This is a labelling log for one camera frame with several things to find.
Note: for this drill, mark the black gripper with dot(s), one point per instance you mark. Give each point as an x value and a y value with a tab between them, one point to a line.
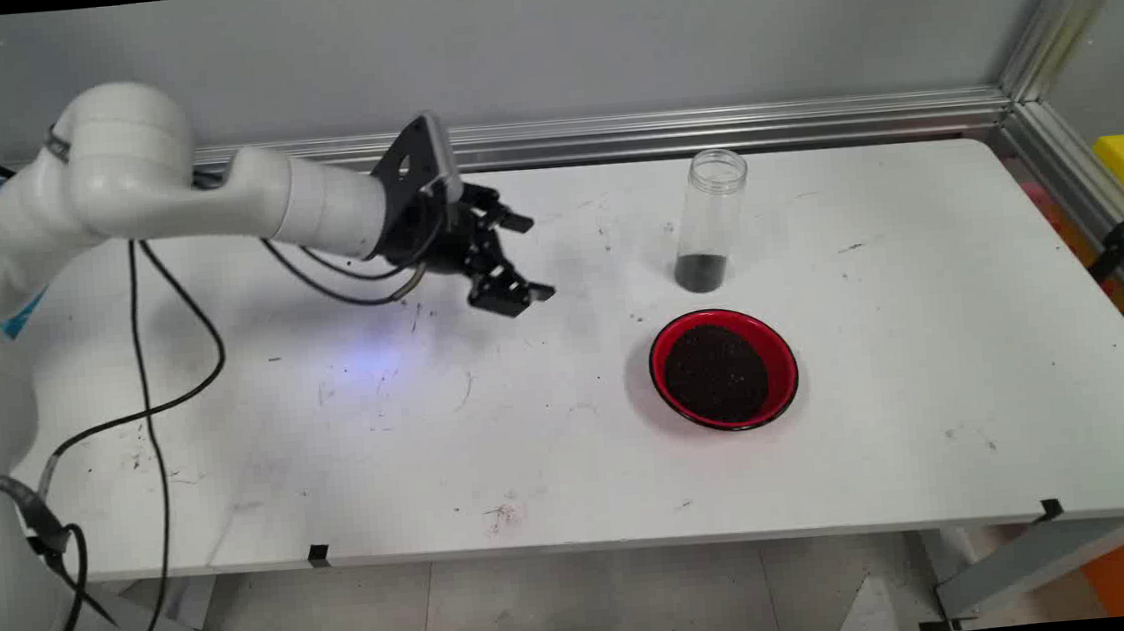
430	236

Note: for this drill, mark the clear plastic jar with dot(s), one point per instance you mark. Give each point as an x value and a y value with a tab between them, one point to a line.
711	213

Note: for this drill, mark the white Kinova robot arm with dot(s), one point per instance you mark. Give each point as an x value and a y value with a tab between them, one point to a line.
130	179

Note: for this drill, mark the black grains in jar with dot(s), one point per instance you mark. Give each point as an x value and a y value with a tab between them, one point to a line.
701	272

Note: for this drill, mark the black grains in bowl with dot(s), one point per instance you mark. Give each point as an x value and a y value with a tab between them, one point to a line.
717	373

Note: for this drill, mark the red bowl with black rim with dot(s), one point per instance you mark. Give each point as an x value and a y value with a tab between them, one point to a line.
781	363

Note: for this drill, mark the grey table leg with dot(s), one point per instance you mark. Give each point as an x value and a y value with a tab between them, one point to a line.
1023	560

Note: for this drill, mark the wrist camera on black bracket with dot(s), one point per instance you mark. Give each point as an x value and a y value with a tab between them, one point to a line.
419	156

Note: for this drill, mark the long aluminium frame rail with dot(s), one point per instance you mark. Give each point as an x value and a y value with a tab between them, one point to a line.
708	128

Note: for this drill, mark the short aluminium frame rail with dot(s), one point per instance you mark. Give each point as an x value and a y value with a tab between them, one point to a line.
1063	176

